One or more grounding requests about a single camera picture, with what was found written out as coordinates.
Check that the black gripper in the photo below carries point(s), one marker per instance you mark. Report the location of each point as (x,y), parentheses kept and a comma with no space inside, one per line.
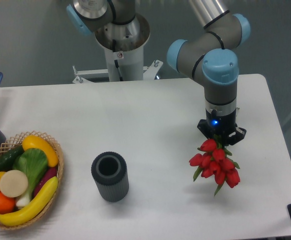
(222,124)

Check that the red tulip bouquet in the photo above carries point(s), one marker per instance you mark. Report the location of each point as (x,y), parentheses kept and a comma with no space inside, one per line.
(213,160)

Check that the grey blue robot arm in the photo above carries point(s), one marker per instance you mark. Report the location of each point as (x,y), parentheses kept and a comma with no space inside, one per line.
(210,60)

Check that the dark grey ribbed vase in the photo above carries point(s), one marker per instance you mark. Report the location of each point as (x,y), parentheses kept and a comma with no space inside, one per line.
(110,174)

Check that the purple eggplant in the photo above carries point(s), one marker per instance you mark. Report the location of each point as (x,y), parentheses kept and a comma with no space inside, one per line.
(50,173)

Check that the green bok choy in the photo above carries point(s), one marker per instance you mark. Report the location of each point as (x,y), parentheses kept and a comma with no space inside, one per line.
(26,173)

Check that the woven wicker basket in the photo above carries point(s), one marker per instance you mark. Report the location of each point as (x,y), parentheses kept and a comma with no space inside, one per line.
(15,141)

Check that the green cucumber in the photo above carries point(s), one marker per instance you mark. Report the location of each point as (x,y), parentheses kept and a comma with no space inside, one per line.
(8,158)

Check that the yellow banana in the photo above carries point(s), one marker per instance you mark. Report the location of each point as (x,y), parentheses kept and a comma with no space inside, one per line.
(30,211)

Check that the orange fruit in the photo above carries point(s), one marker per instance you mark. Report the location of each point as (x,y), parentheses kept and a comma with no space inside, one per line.
(7,204)

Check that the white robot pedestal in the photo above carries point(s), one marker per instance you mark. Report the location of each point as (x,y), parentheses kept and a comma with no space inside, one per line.
(123,47)

